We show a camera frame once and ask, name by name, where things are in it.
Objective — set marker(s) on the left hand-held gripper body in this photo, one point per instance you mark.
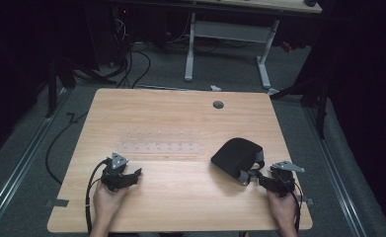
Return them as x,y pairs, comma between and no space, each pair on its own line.
114,174

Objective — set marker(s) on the black metal stand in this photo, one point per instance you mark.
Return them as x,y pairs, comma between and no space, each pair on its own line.
52,89
320,105

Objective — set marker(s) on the person's right hand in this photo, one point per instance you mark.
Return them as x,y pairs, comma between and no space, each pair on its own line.
283,210

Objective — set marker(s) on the grey tape strip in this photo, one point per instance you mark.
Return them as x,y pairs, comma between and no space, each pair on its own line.
57,203
307,200

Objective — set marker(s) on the white paper scrap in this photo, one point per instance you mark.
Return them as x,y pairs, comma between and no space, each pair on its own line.
215,88

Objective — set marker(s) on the metal floor rail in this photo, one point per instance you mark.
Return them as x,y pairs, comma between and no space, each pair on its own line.
19,168
337,177

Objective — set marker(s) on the clear plastic tray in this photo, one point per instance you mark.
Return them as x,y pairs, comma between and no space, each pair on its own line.
161,143

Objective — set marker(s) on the red small object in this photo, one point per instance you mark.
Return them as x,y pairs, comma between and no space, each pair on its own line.
286,46

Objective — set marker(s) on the white metal frame desk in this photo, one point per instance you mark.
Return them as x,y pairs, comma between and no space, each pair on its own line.
233,31

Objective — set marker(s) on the person's left hand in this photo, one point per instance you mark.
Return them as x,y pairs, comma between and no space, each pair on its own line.
108,204

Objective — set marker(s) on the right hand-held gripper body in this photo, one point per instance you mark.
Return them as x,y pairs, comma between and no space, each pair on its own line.
282,179

